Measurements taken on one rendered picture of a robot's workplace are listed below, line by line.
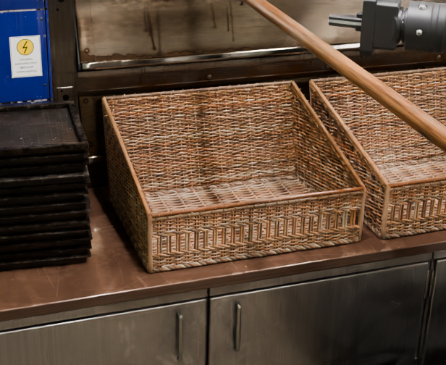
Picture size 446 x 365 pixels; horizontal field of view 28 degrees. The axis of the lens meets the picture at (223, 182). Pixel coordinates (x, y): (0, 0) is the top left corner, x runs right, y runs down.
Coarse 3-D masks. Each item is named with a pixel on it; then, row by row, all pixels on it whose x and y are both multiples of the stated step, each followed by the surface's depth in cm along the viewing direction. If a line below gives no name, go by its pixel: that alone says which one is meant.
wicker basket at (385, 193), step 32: (320, 96) 250; (416, 96) 268; (352, 128) 263; (352, 160) 238; (384, 160) 268; (416, 160) 272; (384, 192) 224; (416, 192) 226; (384, 224) 226; (416, 224) 230
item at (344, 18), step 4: (360, 12) 164; (332, 16) 164; (336, 16) 164; (340, 16) 164; (344, 16) 164; (348, 16) 164; (352, 16) 164; (356, 16) 163; (360, 16) 163; (332, 20) 164; (336, 20) 164; (340, 20) 164; (344, 20) 163; (348, 20) 163; (352, 20) 163; (356, 20) 163; (360, 20) 162
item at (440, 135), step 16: (256, 0) 192; (272, 16) 183; (288, 16) 181; (288, 32) 176; (304, 32) 170; (320, 48) 163; (336, 64) 156; (352, 64) 153; (352, 80) 151; (368, 80) 147; (384, 96) 141; (400, 96) 139; (400, 112) 136; (416, 112) 133; (416, 128) 132; (432, 128) 129
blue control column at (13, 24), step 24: (0, 0) 219; (24, 0) 221; (0, 24) 221; (24, 24) 223; (48, 24) 225; (0, 48) 224; (48, 48) 228; (0, 72) 226; (0, 96) 229; (24, 96) 231; (48, 96) 233
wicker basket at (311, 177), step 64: (128, 128) 242; (192, 128) 248; (256, 128) 253; (320, 128) 240; (128, 192) 222; (192, 192) 249; (256, 192) 250; (320, 192) 217; (192, 256) 212; (256, 256) 218
